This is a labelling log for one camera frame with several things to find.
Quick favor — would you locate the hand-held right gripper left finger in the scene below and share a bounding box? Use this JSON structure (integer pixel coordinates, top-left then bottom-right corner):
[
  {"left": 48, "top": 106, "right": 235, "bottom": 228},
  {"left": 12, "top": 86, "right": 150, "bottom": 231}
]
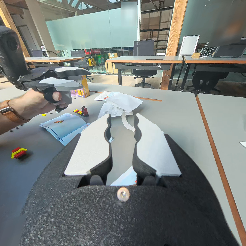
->
[{"left": 63, "top": 113, "right": 113, "bottom": 176}]

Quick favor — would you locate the wooden post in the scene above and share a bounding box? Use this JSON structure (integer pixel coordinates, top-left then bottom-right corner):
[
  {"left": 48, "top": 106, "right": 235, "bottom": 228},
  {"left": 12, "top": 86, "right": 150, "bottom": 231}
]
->
[
  {"left": 160, "top": 0, "right": 188, "bottom": 90},
  {"left": 0, "top": 2, "right": 36, "bottom": 69}
]

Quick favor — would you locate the brown strap wristwatch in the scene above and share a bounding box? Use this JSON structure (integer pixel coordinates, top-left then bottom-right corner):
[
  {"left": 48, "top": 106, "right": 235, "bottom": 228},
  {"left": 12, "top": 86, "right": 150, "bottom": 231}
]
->
[{"left": 0, "top": 100, "right": 31, "bottom": 124}]

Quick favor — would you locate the long red black brick model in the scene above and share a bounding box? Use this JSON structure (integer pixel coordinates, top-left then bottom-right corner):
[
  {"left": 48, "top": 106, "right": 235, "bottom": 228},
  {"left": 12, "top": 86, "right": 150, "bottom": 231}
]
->
[{"left": 73, "top": 106, "right": 89, "bottom": 117}]

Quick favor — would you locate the white printed leaflet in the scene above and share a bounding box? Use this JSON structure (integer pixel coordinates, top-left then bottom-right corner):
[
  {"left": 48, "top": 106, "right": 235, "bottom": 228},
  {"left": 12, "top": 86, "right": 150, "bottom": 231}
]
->
[{"left": 94, "top": 91, "right": 120, "bottom": 101}]

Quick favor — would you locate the cardboard box stack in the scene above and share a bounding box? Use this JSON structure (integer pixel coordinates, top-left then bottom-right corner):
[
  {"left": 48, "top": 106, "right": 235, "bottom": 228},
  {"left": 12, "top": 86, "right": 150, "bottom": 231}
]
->
[{"left": 105, "top": 53, "right": 118, "bottom": 73}]

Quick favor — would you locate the person's left forearm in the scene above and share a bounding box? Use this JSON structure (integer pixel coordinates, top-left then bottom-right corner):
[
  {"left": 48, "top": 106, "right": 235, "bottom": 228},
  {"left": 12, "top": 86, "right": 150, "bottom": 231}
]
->
[{"left": 0, "top": 112, "right": 23, "bottom": 136}]

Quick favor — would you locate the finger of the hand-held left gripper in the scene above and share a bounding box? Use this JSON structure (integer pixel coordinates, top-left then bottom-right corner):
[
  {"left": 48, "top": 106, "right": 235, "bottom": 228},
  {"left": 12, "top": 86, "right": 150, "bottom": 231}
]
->
[
  {"left": 38, "top": 77, "right": 84, "bottom": 92},
  {"left": 54, "top": 66, "right": 91, "bottom": 78}
]

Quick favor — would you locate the purple toy brick box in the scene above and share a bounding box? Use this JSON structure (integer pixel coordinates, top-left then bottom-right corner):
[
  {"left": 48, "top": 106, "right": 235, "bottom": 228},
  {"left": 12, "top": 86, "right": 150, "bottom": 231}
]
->
[{"left": 70, "top": 75, "right": 90, "bottom": 98}]

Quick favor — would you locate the torn white paper strip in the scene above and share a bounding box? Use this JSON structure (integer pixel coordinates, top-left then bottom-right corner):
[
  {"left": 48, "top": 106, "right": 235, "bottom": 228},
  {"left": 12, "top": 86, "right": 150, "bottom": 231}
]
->
[{"left": 121, "top": 112, "right": 136, "bottom": 132}]

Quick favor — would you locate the grey laptop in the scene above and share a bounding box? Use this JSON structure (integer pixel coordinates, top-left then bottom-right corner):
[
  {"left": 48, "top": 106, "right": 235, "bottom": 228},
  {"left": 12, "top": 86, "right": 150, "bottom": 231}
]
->
[{"left": 212, "top": 38, "right": 246, "bottom": 58}]

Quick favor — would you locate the black office chair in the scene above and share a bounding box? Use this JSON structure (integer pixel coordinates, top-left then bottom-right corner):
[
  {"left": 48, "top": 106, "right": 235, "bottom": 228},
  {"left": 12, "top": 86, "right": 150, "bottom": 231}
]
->
[
  {"left": 131, "top": 40, "right": 158, "bottom": 89},
  {"left": 70, "top": 50, "right": 94, "bottom": 83}
]

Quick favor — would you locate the grey desk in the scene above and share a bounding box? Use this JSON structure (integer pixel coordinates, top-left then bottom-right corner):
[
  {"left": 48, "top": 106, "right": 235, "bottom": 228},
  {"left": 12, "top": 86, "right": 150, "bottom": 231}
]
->
[
  {"left": 183, "top": 55, "right": 246, "bottom": 91},
  {"left": 25, "top": 56, "right": 85, "bottom": 68},
  {"left": 197, "top": 93, "right": 246, "bottom": 246},
  {"left": 0, "top": 82, "right": 243, "bottom": 246},
  {"left": 106, "top": 55, "right": 184, "bottom": 86}
]

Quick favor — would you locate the person's left hand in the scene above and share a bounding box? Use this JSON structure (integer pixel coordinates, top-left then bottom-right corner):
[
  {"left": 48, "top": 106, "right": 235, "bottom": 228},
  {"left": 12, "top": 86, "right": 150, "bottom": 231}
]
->
[{"left": 9, "top": 89, "right": 69, "bottom": 121}]

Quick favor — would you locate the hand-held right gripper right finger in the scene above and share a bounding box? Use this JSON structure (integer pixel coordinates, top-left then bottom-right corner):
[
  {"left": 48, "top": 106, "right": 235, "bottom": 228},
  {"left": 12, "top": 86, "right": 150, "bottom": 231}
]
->
[{"left": 132, "top": 113, "right": 182, "bottom": 178}]

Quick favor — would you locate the white framed display panel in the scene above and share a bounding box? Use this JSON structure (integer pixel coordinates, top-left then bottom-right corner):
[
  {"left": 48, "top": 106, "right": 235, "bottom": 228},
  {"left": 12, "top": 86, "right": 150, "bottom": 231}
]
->
[{"left": 179, "top": 35, "right": 200, "bottom": 56}]

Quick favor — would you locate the small black Lego piece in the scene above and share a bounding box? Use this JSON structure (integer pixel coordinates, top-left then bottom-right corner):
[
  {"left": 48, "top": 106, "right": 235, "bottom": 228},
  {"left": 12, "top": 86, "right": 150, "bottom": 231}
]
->
[{"left": 11, "top": 147, "right": 28, "bottom": 159}]

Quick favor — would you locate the torn white paper bag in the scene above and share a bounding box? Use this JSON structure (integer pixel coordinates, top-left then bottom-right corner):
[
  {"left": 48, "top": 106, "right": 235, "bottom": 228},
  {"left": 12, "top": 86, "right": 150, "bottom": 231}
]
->
[{"left": 97, "top": 93, "right": 143, "bottom": 119}]

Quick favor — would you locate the light blue instruction booklet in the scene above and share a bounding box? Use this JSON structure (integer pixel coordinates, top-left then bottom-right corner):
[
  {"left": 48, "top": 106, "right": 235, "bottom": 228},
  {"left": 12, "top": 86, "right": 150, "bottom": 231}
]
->
[{"left": 39, "top": 113, "right": 137, "bottom": 186}]

